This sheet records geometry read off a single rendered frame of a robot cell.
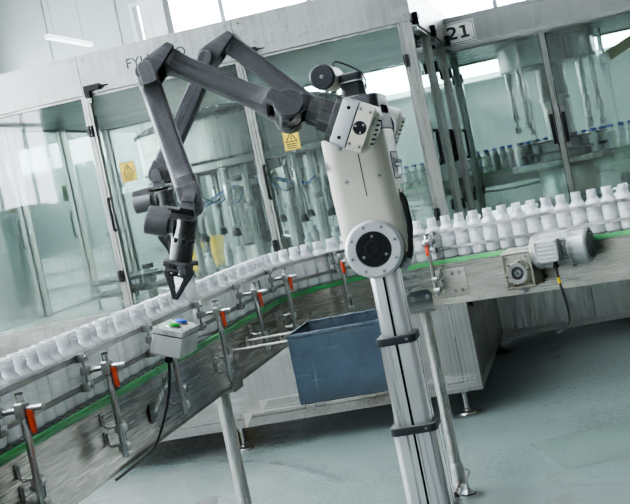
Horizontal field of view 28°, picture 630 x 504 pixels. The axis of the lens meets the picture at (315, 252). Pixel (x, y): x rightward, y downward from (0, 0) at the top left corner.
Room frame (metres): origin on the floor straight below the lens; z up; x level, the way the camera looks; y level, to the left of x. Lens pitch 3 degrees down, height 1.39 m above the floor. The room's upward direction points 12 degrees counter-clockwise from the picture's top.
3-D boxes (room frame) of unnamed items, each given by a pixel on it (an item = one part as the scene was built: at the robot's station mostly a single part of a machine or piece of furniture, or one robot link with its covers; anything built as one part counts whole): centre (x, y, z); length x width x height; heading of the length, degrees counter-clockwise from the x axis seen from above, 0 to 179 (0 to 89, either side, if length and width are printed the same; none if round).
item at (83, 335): (2.99, 0.59, 1.08); 0.06 x 0.06 x 0.17
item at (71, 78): (8.21, 0.35, 1.18); 2.88 x 2.73 x 2.35; 77
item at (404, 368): (3.45, -0.18, 0.74); 0.11 x 0.11 x 0.40; 77
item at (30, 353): (2.70, 0.65, 1.08); 0.06 x 0.06 x 0.17
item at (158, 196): (3.81, 0.42, 1.44); 0.07 x 0.06 x 0.07; 78
